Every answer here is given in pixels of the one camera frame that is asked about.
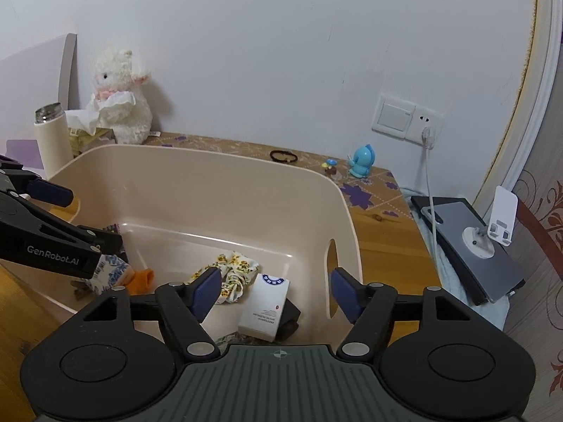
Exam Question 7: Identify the blue white tissue pack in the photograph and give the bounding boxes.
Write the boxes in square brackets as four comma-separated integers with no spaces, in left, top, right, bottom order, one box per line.
[85,254,134,294]

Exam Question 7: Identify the orange cloth pouch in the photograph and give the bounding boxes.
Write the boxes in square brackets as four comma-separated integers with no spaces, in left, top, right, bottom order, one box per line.
[125,269,154,295]

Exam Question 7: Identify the floral scrunchie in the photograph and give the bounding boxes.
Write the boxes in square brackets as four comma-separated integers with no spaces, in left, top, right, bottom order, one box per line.
[187,251,261,305]

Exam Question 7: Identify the dark brown cube box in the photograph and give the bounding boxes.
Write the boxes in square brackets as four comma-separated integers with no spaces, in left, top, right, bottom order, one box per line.
[275,299,301,342]

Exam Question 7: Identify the white small box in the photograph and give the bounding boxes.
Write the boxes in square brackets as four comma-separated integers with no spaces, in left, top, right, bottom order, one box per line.
[238,273,290,342]

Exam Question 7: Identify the metal keys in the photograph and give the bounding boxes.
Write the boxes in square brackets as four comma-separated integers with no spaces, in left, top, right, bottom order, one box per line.
[71,280,93,301]

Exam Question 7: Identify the clear bag of dried herbs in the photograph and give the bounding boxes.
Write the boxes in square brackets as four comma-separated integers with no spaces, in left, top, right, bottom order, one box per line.
[216,332,269,352]

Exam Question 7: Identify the cream thermos bottle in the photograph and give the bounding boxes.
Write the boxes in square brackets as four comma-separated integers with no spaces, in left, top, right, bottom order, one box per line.
[34,103,74,178]

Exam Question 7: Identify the tissue box with tissue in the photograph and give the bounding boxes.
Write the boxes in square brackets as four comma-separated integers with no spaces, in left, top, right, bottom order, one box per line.
[65,110,116,157]

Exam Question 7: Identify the beige plastic storage bin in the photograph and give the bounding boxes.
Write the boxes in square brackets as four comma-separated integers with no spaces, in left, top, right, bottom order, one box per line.
[0,143,365,347]

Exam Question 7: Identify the grey laptop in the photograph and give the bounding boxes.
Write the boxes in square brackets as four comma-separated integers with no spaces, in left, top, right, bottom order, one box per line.
[411,195,525,305]

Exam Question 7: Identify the lilac headboard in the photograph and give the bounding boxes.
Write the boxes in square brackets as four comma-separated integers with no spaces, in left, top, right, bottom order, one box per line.
[0,32,80,171]

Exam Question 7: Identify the white phone stand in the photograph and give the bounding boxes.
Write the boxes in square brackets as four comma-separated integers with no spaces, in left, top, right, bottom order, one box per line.
[462,186,518,259]

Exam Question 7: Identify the white plush lamb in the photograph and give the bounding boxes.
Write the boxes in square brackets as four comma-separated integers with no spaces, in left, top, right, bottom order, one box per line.
[87,49,153,145]

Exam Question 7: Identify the purple floral table mat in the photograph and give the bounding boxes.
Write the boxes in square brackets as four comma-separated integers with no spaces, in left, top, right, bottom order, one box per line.
[144,130,414,221]

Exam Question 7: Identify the blue toy figurine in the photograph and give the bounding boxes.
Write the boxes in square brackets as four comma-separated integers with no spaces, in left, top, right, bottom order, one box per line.
[347,144,376,178]

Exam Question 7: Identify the small mushroom figurine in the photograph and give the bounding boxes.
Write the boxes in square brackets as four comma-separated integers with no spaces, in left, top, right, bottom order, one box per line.
[322,158,338,177]

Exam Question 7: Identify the black hair tie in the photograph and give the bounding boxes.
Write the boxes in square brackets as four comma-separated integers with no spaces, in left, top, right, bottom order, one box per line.
[269,148,299,165]

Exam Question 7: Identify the white charger cable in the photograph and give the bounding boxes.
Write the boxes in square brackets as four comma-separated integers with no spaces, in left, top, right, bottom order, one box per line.
[420,126,443,274]

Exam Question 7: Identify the white wall switch socket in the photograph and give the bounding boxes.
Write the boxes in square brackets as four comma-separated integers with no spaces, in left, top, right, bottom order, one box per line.
[371,94,444,149]

